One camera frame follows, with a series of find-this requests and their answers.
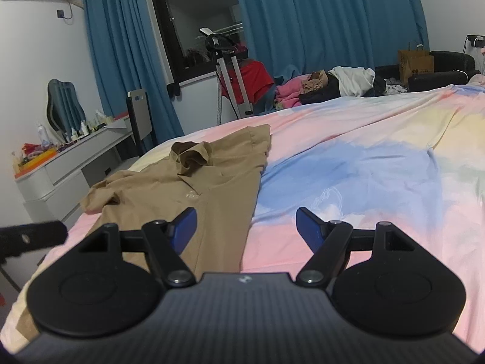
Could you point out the small tan cloth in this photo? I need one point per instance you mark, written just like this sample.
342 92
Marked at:
314 82

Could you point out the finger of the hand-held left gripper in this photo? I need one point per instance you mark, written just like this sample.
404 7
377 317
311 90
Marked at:
34 237

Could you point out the wide blue curtain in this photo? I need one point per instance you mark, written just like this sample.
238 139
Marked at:
322 19

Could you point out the pink cloth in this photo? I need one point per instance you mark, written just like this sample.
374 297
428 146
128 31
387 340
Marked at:
290 93

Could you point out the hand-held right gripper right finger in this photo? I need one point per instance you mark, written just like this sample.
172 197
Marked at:
309 231

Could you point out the white vanity desk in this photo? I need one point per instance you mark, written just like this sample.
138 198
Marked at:
75 170

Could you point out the red garment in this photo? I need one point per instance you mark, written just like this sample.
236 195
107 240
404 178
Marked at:
257 79

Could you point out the narrow blue curtain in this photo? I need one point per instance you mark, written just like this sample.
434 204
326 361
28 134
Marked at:
121 64

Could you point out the black and white chair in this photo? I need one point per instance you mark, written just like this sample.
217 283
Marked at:
138 113

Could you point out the standing garment steamer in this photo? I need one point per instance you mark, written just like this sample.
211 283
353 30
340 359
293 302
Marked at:
212 40

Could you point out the dark framed window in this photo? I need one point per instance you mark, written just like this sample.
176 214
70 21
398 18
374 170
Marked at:
197 7

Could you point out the orange tray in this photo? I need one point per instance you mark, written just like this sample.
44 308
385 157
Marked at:
36 161

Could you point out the tan printed shirt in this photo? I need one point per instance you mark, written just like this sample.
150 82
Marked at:
212 182

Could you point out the dark sofa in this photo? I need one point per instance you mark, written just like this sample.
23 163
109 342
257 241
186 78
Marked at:
451 68

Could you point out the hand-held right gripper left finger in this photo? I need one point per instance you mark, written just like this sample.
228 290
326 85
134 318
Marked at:
183 231

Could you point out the wall power strip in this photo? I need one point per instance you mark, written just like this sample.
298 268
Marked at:
475 40

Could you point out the brown paper bag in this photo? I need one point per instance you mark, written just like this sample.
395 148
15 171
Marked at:
415 64

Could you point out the black and white patterned cloth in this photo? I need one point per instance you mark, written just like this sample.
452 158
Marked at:
396 89

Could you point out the wavy-edged vanity mirror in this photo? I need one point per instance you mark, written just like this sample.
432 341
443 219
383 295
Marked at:
64 102

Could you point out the pastel tie-dye bed blanket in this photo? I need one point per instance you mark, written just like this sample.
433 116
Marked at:
360 159

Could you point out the thin metal rod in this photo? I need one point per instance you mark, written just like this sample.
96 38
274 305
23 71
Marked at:
9 276

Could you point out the black curtain holder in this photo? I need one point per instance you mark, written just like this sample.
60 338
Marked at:
174 89

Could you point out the clear plastic bottle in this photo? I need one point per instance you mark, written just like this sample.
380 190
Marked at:
43 134

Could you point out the row of small cosmetic bottles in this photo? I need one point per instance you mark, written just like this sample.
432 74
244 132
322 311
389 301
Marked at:
87 127

